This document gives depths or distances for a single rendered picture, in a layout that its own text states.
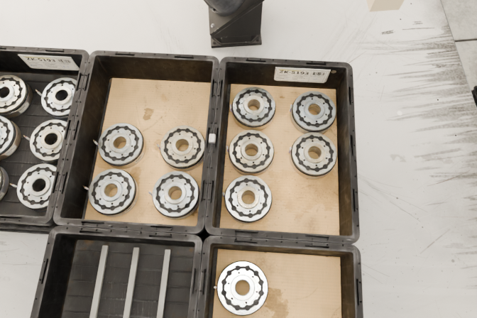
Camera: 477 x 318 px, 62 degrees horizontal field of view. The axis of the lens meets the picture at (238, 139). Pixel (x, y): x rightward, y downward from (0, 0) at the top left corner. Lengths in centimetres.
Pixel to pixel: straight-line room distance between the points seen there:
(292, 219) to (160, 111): 41
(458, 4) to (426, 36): 114
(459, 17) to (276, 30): 137
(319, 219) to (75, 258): 53
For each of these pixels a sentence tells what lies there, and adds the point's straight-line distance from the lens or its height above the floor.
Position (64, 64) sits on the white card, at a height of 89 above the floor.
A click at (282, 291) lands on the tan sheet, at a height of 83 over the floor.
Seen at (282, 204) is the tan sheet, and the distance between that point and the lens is 90.
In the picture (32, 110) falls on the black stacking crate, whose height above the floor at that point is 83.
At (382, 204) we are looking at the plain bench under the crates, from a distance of 109.
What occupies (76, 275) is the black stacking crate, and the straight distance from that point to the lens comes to 95.
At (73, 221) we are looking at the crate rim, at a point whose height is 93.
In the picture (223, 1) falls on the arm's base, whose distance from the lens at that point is 109.
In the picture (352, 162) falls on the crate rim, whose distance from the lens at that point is 84.
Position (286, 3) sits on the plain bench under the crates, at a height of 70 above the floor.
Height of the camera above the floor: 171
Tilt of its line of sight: 69 degrees down
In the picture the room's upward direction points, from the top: 2 degrees counter-clockwise
